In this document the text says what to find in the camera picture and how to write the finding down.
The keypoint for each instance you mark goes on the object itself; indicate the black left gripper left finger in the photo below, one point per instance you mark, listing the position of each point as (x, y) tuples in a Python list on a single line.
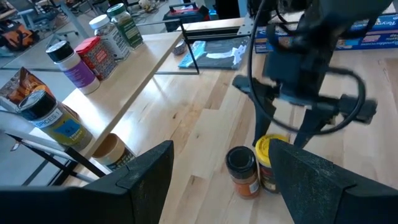
[(93, 205)]

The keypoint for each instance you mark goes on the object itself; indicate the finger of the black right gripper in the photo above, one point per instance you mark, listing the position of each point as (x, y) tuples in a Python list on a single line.
[(309, 124), (264, 115)]

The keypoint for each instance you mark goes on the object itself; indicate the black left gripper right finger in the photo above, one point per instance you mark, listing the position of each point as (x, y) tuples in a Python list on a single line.
[(326, 202)]

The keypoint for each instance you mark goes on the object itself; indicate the yellow lid chili onion jar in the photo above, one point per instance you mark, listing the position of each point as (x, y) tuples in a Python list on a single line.
[(264, 161)]

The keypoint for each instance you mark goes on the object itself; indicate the tan lid furikake jar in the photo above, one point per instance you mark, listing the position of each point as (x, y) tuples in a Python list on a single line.
[(109, 149)]

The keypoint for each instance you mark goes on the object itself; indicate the thyme jar blue label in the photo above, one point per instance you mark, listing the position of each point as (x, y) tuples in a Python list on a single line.
[(59, 127)]

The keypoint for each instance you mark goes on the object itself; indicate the purple label jar black lid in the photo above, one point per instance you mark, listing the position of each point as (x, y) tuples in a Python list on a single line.
[(77, 73)]

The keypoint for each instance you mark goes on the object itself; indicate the red lid spice tin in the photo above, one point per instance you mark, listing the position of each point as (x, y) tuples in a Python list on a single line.
[(98, 59)]

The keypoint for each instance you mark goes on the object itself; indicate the white lid spice jar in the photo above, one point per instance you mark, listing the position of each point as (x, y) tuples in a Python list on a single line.
[(112, 39)]

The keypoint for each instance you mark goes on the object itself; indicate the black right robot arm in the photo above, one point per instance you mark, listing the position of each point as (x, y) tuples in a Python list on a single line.
[(335, 12)]

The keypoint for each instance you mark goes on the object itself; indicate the orange spice jar black lid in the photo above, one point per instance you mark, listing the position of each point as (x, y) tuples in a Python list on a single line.
[(244, 177)]

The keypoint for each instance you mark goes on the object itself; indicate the grey blue folded cloth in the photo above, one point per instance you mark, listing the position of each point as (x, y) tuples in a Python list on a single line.
[(217, 53)]

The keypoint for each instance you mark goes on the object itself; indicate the blue plastic wrap box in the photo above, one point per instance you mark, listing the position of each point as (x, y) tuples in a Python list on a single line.
[(373, 34)]

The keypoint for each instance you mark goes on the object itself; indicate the small patterned bowl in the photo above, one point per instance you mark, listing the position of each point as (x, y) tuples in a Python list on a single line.
[(179, 48)]

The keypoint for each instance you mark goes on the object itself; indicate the black red tool case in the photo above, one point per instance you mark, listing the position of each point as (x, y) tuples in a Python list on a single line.
[(186, 17)]

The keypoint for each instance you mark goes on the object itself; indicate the orange taco seasoning bag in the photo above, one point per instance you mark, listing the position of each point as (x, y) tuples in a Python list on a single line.
[(25, 85)]

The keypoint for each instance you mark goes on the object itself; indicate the green lid spice jar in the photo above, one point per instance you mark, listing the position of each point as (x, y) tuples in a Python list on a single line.
[(129, 29)]

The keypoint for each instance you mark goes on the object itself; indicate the white desk leg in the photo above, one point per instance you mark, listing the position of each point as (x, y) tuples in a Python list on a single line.
[(74, 21)]

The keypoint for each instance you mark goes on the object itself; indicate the orange black bag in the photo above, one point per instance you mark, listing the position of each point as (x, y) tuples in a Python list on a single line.
[(18, 35)]

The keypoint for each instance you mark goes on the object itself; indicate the silver metal mounting bracket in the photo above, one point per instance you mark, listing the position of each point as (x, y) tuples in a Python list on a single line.
[(245, 26)]

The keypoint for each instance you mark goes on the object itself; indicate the black aluminium rail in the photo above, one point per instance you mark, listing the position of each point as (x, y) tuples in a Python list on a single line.
[(211, 32)]

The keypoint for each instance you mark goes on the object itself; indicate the wooden shelf black metal frame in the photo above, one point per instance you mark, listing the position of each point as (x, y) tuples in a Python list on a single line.
[(130, 77)]

